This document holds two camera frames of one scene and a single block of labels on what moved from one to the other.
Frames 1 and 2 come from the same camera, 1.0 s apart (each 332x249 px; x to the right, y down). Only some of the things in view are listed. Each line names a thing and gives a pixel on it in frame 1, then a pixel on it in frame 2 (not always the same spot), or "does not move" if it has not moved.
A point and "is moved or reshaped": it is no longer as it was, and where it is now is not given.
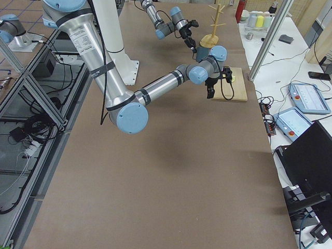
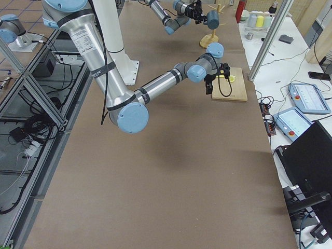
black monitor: x=307 y=160 does not move
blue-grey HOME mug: x=202 y=52 is moved or reshaped
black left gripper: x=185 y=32 → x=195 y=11
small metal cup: x=249 y=36 does not move
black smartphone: x=319 y=75 does not move
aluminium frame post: x=282 y=11 does not move
